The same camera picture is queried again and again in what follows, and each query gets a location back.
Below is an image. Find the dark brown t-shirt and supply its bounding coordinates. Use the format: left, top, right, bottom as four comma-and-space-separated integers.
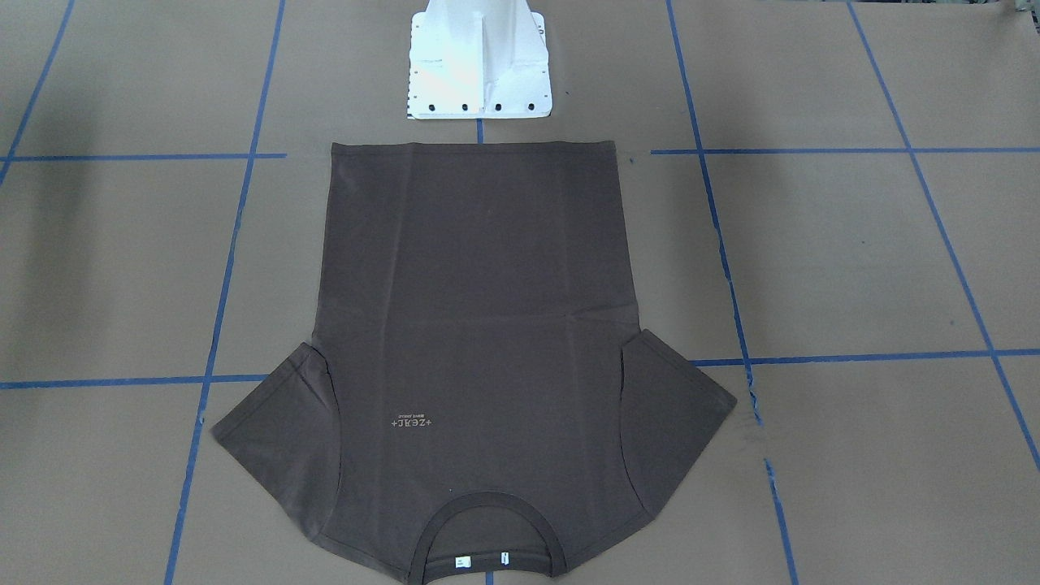
212, 141, 738, 584

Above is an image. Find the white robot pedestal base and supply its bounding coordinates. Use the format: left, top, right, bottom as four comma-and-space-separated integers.
406, 1, 553, 121

